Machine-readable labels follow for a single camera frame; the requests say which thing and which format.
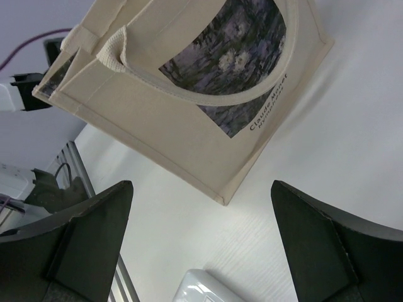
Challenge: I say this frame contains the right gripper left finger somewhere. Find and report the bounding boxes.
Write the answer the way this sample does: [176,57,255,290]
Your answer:
[1,181,133,301]

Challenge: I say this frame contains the beige canvas tote bag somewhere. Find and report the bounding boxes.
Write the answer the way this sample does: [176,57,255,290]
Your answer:
[32,1,333,205]

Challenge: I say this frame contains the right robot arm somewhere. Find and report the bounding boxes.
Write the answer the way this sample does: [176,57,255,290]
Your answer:
[1,169,402,301]

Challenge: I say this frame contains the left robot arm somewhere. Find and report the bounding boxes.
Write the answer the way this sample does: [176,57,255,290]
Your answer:
[1,37,63,112]

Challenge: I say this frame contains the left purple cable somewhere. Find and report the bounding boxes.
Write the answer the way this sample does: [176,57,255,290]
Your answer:
[0,28,73,72]

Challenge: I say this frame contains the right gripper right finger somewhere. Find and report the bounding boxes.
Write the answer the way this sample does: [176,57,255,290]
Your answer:
[271,181,402,301]

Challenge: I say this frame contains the white rectangular bottle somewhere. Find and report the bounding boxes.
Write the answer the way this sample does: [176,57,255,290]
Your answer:
[173,269,244,302]

